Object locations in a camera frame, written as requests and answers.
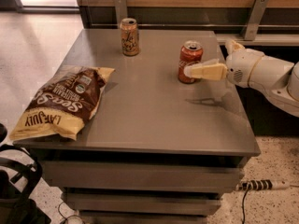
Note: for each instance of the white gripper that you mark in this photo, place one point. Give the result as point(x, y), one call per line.
point(239, 68)

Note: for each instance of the grey drawer cabinet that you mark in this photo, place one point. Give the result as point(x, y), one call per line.
point(158, 151)

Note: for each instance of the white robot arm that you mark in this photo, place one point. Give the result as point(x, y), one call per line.
point(277, 80)

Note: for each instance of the red coke can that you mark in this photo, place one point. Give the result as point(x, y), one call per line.
point(191, 52)

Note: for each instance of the black bag with strap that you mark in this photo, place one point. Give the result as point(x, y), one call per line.
point(17, 181)

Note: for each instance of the metal wall bracket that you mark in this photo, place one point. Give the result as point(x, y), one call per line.
point(121, 10)
point(250, 29)

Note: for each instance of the brown yellow chip bag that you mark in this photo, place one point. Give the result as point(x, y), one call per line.
point(63, 105)

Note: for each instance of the right metal wall bracket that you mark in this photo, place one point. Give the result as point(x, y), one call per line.
point(250, 29)

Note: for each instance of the white power strip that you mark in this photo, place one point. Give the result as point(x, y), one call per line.
point(264, 184)

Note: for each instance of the left metal wall bracket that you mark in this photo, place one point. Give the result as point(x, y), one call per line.
point(121, 10)

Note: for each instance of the tan LaCroix can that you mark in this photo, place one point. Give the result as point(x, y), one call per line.
point(129, 37)

